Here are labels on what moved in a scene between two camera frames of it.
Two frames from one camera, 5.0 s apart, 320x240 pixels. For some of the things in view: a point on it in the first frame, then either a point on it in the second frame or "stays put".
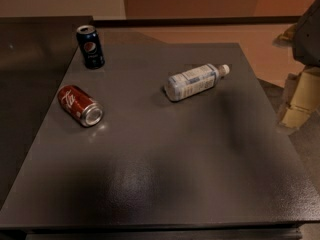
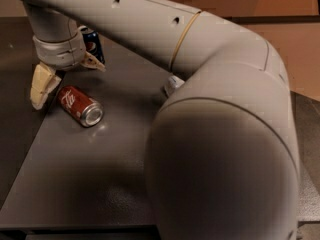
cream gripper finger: (302, 97) → (44, 81)
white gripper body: (309, 37) → (59, 54)
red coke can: (81, 105) stays put
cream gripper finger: (287, 39) → (90, 61)
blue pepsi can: (93, 55) stays put
